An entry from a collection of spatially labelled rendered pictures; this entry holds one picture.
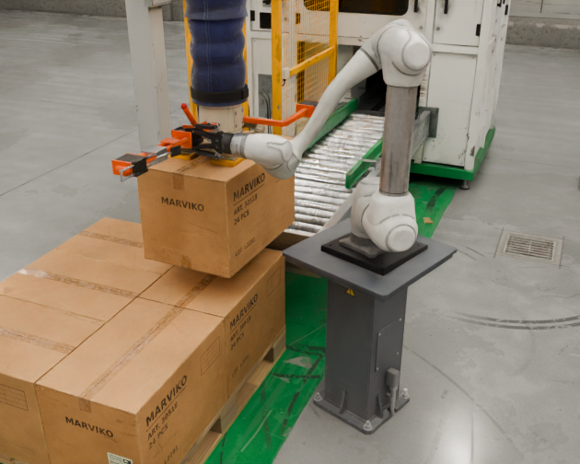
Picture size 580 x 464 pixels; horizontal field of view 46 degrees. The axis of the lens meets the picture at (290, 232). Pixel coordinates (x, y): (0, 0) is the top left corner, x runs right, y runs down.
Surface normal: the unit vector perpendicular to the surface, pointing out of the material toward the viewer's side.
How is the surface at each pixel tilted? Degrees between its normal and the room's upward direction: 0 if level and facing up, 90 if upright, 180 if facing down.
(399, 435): 0
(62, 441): 90
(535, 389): 0
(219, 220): 89
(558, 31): 90
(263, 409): 0
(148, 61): 88
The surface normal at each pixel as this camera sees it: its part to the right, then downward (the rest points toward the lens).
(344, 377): -0.68, 0.32
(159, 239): -0.43, 0.38
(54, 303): 0.00, -0.90
